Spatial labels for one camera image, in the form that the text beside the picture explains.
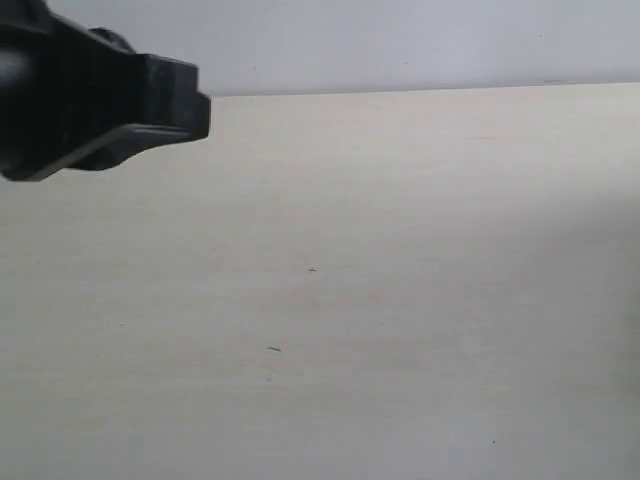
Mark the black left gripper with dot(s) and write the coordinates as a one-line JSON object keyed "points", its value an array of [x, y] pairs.
{"points": [[73, 98]]}

